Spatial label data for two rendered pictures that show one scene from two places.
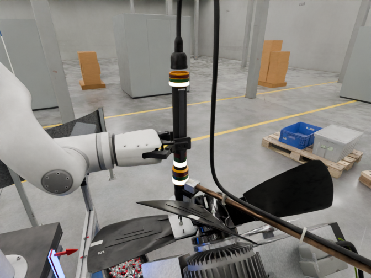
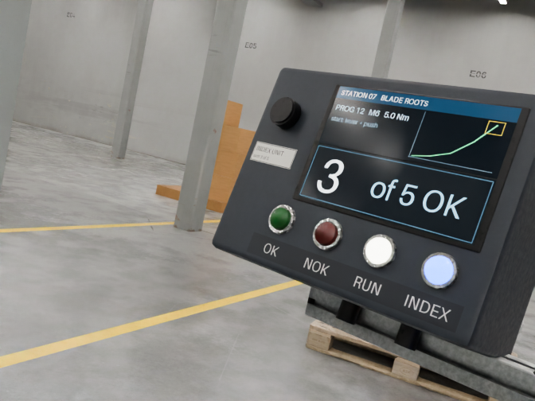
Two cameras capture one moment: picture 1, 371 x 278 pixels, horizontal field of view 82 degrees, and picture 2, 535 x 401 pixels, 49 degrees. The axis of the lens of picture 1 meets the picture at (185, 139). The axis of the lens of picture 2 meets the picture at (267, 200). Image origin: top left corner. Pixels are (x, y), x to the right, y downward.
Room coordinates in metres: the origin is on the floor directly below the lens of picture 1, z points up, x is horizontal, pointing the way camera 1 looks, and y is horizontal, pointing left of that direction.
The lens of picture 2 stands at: (0.66, 0.94, 1.18)
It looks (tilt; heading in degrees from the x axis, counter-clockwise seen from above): 6 degrees down; 326
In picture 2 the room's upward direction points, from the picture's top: 12 degrees clockwise
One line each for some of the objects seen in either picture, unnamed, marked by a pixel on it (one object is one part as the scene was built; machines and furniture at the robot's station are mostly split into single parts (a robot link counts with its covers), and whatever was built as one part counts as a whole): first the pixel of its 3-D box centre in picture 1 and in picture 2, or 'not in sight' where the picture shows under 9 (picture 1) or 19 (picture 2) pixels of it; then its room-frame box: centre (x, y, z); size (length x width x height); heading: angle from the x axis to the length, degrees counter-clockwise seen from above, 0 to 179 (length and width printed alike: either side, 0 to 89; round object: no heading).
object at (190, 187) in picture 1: (183, 192); not in sight; (0.47, 0.01, 1.31); 0.09 x 0.07 x 0.10; 52
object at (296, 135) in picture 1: (300, 134); not in sight; (3.19, -1.88, 0.25); 0.60 x 0.41 x 0.22; 126
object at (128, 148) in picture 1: (135, 146); not in sight; (0.44, 0.12, 1.47); 0.11 x 0.10 x 0.07; 107
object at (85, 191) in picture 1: (86, 194); not in sight; (0.88, 0.51, 0.96); 0.03 x 0.03 x 0.20; 17
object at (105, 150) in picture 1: (107, 150); not in sight; (0.43, 0.18, 1.46); 0.09 x 0.03 x 0.08; 17
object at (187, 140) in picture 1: (178, 146); not in sight; (0.44, 0.02, 1.47); 0.07 x 0.03 x 0.03; 107
